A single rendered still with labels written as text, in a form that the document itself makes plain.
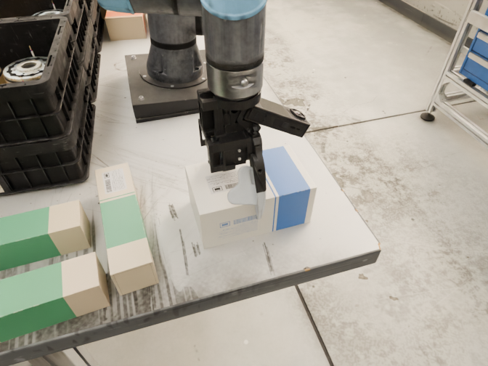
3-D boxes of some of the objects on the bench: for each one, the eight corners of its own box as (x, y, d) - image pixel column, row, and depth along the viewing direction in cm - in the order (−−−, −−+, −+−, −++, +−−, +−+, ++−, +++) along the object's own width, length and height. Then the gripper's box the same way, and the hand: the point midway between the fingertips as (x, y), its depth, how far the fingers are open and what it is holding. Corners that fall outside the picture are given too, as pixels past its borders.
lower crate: (102, 57, 115) (91, 17, 106) (98, 107, 94) (83, 63, 86) (-36, 70, 108) (-60, 30, 100) (-74, 128, 87) (-108, 83, 79)
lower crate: (106, 22, 136) (96, -13, 127) (102, 57, 115) (91, 17, 106) (-10, 31, 129) (-28, -4, 121) (-36, 70, 108) (-60, 30, 100)
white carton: (285, 179, 75) (289, 144, 68) (310, 221, 66) (316, 186, 60) (189, 200, 70) (184, 165, 64) (203, 249, 62) (199, 215, 56)
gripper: (185, 62, 55) (197, 160, 69) (218, 136, 42) (224, 240, 56) (239, 54, 57) (240, 152, 71) (287, 123, 44) (277, 226, 58)
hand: (248, 187), depth 64 cm, fingers closed on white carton, 14 cm apart
